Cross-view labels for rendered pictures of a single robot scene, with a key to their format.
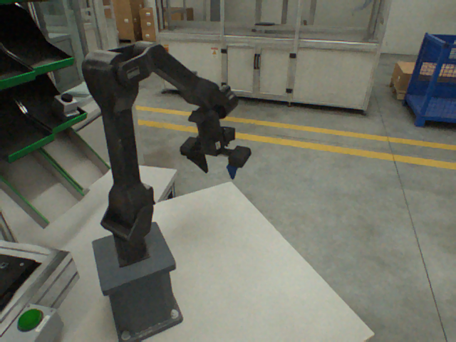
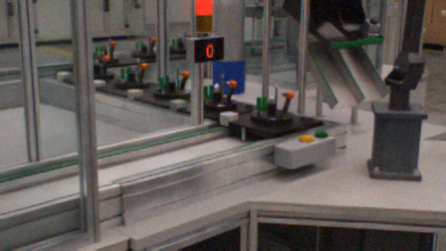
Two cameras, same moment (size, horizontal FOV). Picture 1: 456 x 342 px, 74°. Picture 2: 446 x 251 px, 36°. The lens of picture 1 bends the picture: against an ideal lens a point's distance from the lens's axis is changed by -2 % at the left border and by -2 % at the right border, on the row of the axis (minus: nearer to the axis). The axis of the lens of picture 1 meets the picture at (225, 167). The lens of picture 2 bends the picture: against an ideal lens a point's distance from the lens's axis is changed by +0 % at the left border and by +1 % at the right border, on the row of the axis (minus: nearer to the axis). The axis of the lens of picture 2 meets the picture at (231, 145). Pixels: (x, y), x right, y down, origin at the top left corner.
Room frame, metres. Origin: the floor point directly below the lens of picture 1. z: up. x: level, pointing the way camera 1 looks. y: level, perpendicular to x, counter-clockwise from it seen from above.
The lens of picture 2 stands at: (-1.44, -0.48, 1.50)
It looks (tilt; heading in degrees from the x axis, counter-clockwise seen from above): 16 degrees down; 34
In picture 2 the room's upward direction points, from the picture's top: 1 degrees clockwise
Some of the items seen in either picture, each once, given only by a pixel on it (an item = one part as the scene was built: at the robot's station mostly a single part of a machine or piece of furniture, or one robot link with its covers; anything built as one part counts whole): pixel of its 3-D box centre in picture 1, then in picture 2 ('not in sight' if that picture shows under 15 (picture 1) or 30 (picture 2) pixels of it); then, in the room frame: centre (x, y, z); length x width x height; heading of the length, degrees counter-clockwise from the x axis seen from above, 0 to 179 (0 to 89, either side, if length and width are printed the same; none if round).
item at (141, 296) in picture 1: (139, 282); (395, 140); (0.46, 0.20, 0.96); 0.15 x 0.15 x 0.20; 27
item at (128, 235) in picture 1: (125, 217); (401, 77); (0.46, 0.20, 1.15); 0.09 x 0.07 x 0.06; 57
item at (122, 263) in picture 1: (129, 240); (399, 97); (0.46, 0.20, 1.09); 0.07 x 0.07 x 0.06; 27
